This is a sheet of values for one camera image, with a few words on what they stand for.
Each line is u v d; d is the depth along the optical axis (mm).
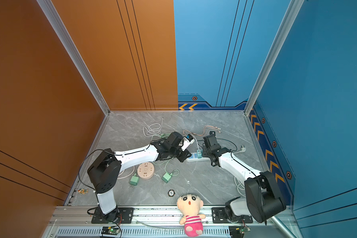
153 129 1087
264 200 419
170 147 684
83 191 809
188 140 772
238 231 701
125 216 740
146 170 867
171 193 808
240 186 826
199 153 885
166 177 835
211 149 681
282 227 682
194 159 913
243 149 961
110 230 709
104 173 490
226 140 777
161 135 1048
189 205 695
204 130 1073
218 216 725
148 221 727
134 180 830
